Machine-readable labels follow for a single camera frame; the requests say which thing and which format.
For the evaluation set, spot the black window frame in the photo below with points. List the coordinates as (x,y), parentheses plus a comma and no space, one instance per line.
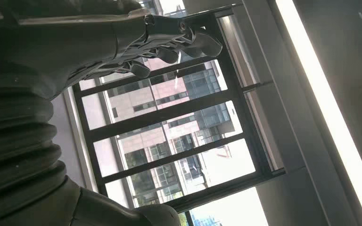
(168,113)

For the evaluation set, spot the ceiling light strip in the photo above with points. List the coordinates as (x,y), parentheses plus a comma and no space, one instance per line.
(324,103)

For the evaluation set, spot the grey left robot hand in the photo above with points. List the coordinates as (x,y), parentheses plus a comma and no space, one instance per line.
(74,46)

